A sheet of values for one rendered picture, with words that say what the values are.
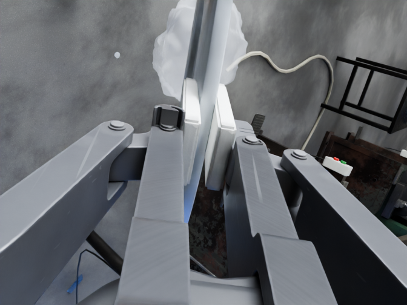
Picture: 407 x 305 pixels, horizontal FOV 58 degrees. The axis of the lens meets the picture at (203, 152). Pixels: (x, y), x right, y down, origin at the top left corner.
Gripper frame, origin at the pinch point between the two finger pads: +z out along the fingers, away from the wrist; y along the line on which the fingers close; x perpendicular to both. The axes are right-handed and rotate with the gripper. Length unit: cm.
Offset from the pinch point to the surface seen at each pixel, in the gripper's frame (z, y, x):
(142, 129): 132, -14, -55
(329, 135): 270, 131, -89
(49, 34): 103, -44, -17
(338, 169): 148, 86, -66
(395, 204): 221, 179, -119
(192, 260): 125, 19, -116
